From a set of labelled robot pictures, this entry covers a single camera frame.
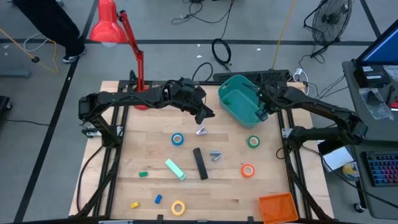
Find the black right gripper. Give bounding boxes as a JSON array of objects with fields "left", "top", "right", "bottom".
[{"left": 255, "top": 83, "right": 283, "bottom": 123}]

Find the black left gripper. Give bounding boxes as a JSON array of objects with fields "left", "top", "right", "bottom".
[{"left": 169, "top": 77, "right": 216, "bottom": 125}]

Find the teal plastic bin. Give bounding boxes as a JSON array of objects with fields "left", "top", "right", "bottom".
[{"left": 217, "top": 74, "right": 271, "bottom": 130}]

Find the green tape roll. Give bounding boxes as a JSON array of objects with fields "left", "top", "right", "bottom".
[{"left": 247, "top": 135, "right": 261, "bottom": 149}]

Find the blue tape roll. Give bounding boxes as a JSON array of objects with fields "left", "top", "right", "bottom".
[{"left": 171, "top": 133, "right": 185, "bottom": 146}]

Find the black stapler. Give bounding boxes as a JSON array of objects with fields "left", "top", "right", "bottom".
[{"left": 192, "top": 147, "right": 209, "bottom": 180}]

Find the orange tape roll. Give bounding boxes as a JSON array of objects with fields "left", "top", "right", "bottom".
[{"left": 241, "top": 164, "right": 256, "bottom": 179}]

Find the mint green stapler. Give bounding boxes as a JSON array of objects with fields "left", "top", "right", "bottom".
[{"left": 164, "top": 158, "right": 187, "bottom": 182}]

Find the yellow tape roll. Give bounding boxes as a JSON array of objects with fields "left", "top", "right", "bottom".
[{"left": 170, "top": 200, "right": 186, "bottom": 217}]

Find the black power strip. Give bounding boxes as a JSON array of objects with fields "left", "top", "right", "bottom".
[{"left": 213, "top": 69, "right": 292, "bottom": 85}]

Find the white paper sheet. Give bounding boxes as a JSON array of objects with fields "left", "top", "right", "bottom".
[{"left": 320, "top": 139, "right": 355, "bottom": 172}]

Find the grey desk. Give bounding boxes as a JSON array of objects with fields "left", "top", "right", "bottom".
[{"left": 341, "top": 58, "right": 398, "bottom": 220}]

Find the orange mesh basket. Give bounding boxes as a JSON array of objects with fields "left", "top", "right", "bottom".
[{"left": 258, "top": 192, "right": 299, "bottom": 224}]

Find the yellow blue round object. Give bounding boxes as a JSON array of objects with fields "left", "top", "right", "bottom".
[{"left": 342, "top": 161, "right": 361, "bottom": 180}]

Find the small black box device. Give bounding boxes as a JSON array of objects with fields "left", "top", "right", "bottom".
[{"left": 354, "top": 64, "right": 392, "bottom": 89}]

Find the clear plastic bag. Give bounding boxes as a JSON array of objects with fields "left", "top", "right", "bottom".
[{"left": 358, "top": 87, "right": 395, "bottom": 121}]

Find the black floor fan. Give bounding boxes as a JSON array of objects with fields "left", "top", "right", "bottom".
[{"left": 303, "top": 0, "right": 353, "bottom": 59}]

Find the red desk lamp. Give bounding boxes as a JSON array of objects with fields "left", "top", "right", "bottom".
[{"left": 90, "top": 0, "right": 155, "bottom": 111}]

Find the backlit rainbow keyboard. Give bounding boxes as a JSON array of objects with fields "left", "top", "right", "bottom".
[{"left": 366, "top": 152, "right": 398, "bottom": 187}]

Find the computer monitor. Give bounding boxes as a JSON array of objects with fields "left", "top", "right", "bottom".
[{"left": 355, "top": 19, "right": 398, "bottom": 67}]

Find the person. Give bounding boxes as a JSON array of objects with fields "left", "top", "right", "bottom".
[{"left": 12, "top": 0, "right": 87, "bottom": 65}]

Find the yellow rod with black tip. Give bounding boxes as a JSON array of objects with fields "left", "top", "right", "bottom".
[{"left": 0, "top": 27, "right": 41, "bottom": 63}]

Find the grey metal floor bar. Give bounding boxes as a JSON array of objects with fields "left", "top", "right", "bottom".
[{"left": 0, "top": 70, "right": 31, "bottom": 78}]

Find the black chair base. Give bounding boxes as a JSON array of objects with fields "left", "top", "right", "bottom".
[{"left": 0, "top": 95, "right": 12, "bottom": 125}]

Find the coiled black cable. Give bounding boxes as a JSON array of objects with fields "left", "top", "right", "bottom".
[{"left": 211, "top": 38, "right": 233, "bottom": 72}]

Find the yellow hanging cable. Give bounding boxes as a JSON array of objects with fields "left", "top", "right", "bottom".
[{"left": 272, "top": 0, "right": 298, "bottom": 70}]

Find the black metal frame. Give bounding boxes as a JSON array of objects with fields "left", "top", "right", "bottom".
[{"left": 74, "top": 70, "right": 330, "bottom": 224}]

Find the yellow floor cord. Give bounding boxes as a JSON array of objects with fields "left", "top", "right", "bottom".
[{"left": 48, "top": 39, "right": 60, "bottom": 73}]

